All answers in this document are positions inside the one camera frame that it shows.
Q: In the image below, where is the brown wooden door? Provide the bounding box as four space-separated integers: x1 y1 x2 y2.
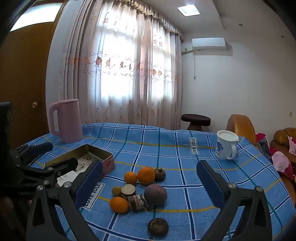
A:
0 21 58 149

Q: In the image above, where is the sheer flowered curtain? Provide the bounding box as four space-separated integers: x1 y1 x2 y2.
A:
46 0 185 131

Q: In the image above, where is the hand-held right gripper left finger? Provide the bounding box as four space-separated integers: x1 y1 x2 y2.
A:
25 160 103 241

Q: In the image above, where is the dark round stool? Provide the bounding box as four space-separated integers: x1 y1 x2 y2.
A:
181 113 211 131

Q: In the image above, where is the blue checked tablecloth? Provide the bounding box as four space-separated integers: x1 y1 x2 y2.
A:
17 122 290 241

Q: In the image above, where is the rectangular metal tin box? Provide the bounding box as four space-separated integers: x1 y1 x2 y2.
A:
45 144 115 180

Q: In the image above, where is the medium orange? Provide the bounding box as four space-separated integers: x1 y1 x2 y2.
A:
110 197 129 214

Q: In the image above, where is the dark brown fruit with stem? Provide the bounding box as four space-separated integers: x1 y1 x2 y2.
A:
154 168 166 181

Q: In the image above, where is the white mug with blue print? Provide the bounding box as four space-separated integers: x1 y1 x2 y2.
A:
215 130 239 160

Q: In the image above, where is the cut sweet potato half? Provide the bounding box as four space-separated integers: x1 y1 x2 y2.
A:
121 184 137 200

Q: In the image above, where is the white wall air conditioner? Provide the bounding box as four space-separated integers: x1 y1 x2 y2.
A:
191 37 226 50

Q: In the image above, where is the large orange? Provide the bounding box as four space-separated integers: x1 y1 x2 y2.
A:
137 166 156 185

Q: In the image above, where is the brown wooden sofa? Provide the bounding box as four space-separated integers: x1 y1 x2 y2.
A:
269 127 296 186

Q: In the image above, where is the pink flowered cloth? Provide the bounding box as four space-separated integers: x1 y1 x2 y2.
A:
255 133 296 180

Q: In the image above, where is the brown leather armchair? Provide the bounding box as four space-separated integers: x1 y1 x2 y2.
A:
226 114 257 145

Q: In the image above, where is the door transom window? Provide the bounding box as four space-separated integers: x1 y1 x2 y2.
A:
9 2 65 32

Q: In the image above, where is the square ceiling light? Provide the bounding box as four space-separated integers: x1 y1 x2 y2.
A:
177 5 201 16

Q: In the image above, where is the cut brown sweet potato piece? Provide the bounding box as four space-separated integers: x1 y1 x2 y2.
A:
128 194 148 212

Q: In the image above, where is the round purple sweet potato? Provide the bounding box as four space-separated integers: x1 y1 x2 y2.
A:
144 184 168 207

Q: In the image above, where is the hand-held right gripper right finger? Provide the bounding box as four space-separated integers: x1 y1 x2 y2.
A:
196 160 273 241

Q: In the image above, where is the white paper sheet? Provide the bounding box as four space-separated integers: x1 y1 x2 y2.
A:
57 152 102 187

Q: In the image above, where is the small orange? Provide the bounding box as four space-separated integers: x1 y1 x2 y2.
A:
124 171 138 185

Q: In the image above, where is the pink electric kettle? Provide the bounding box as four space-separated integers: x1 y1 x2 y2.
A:
48 99 83 143

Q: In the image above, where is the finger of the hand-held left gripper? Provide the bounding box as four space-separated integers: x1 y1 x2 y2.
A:
44 157 79 186
17 142 54 164

